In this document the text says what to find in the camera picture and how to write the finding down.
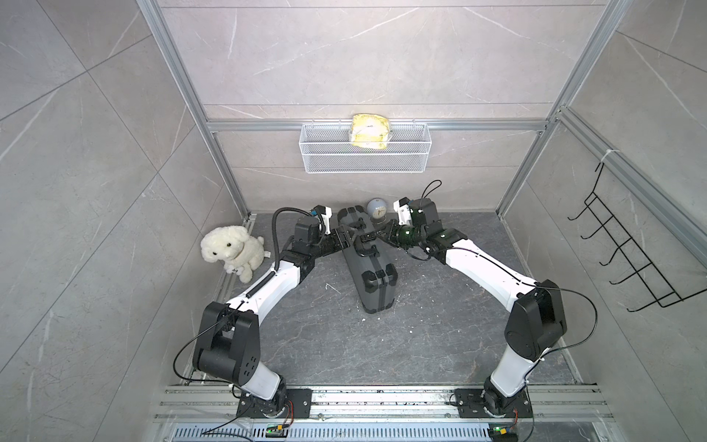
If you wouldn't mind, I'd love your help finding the aluminium mounting rail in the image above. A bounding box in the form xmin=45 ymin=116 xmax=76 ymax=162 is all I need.
xmin=150 ymin=385 xmax=614 ymax=423

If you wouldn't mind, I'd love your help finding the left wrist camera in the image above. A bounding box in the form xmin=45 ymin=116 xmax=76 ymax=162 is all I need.
xmin=311 ymin=204 xmax=333 ymax=235

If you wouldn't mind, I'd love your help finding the yellow packet in basket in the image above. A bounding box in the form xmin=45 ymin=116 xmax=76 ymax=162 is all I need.
xmin=349 ymin=114 xmax=390 ymax=150

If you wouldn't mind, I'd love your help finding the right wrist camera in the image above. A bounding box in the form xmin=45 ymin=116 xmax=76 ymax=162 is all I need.
xmin=393 ymin=197 xmax=412 ymax=226

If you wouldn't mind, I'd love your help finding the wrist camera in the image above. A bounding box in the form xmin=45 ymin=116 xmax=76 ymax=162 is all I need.
xmin=393 ymin=197 xmax=412 ymax=226
xmin=311 ymin=204 xmax=333 ymax=235

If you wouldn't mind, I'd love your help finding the small grey globe ball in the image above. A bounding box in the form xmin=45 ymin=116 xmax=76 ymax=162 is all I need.
xmin=366 ymin=198 xmax=388 ymax=224

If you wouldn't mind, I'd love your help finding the black wire hook rack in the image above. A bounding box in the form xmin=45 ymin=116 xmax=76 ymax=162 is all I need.
xmin=567 ymin=162 xmax=706 ymax=313

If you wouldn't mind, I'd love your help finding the grey poker set case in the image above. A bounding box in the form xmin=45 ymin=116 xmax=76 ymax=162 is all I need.
xmin=336 ymin=206 xmax=398 ymax=314

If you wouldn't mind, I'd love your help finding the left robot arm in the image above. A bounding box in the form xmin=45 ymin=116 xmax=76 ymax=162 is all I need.
xmin=189 ymin=206 xmax=345 ymax=416

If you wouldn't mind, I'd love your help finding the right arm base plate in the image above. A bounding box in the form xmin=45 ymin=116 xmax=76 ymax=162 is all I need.
xmin=449 ymin=388 xmax=534 ymax=419

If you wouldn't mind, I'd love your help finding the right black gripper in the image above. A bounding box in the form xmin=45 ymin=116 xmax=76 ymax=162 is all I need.
xmin=373 ymin=221 xmax=425 ymax=250

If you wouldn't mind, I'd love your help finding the white plush dog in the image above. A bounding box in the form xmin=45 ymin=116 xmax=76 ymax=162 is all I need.
xmin=200 ymin=226 xmax=270 ymax=284

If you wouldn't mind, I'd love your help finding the white wire mesh basket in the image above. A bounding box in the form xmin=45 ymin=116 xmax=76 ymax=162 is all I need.
xmin=298 ymin=123 xmax=432 ymax=174

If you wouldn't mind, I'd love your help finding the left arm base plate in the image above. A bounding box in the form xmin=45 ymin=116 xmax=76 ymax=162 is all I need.
xmin=237 ymin=388 xmax=313 ymax=419

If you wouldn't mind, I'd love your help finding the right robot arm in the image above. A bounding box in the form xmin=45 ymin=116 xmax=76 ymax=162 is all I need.
xmin=369 ymin=188 xmax=568 ymax=417

